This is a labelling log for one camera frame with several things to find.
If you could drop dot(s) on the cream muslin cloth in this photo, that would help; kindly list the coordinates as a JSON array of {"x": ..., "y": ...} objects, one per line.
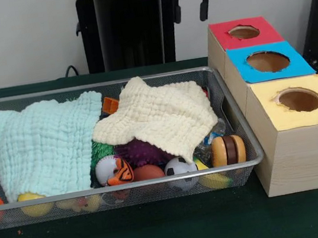
[{"x": 158, "y": 116}]

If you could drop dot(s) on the light blue muslin cloth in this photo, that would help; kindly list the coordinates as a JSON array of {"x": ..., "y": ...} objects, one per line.
[{"x": 40, "y": 148}]

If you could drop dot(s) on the wooden box with three holes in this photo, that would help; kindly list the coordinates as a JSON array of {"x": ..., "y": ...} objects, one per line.
[{"x": 302, "y": 157}]

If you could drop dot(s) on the toy hamburger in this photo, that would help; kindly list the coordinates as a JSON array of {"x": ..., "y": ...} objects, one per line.
[{"x": 228, "y": 150}]

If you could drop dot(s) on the purple spiky ball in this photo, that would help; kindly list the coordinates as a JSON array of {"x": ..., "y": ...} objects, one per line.
[{"x": 140, "y": 154}]

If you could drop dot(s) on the small soccer ball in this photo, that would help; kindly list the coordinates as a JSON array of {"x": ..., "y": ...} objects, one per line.
[{"x": 181, "y": 166}]

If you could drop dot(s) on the brown ball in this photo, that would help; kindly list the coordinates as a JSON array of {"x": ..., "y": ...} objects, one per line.
[{"x": 147, "y": 173}]

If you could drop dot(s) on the orange tiger toy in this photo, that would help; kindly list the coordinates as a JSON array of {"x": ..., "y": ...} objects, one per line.
[{"x": 122, "y": 172}]

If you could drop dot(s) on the small baseball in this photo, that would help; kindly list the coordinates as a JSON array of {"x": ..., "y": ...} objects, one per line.
[{"x": 104, "y": 170}]

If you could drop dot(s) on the dark green table cloth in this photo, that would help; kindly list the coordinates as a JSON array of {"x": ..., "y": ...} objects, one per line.
[{"x": 164, "y": 232}]

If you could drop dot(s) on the yellow ball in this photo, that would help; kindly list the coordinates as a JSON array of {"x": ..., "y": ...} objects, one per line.
[{"x": 30, "y": 196}]

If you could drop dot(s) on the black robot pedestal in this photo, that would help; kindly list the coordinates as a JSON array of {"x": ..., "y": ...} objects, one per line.
[{"x": 91, "y": 45}]

